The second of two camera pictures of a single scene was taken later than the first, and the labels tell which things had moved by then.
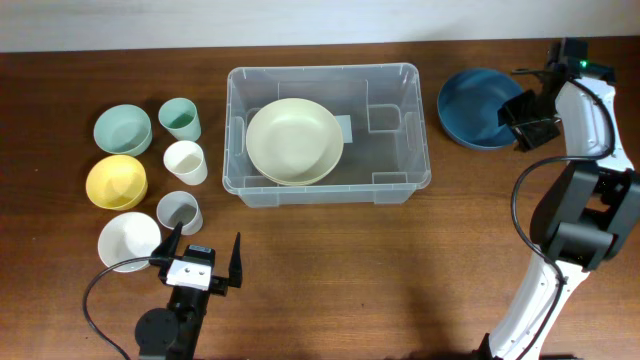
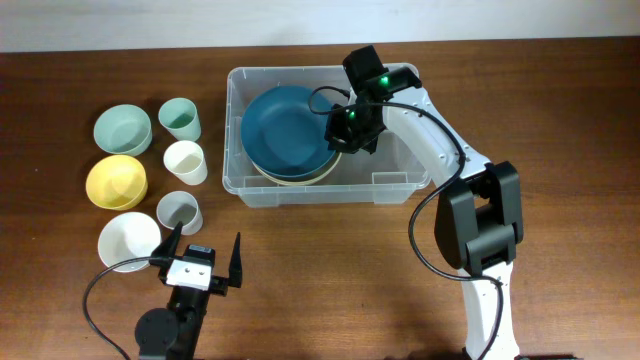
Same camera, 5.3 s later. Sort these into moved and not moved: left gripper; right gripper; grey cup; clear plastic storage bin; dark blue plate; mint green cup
Moved: dark blue plate; right gripper
Not moved: clear plastic storage bin; left gripper; mint green cup; grey cup
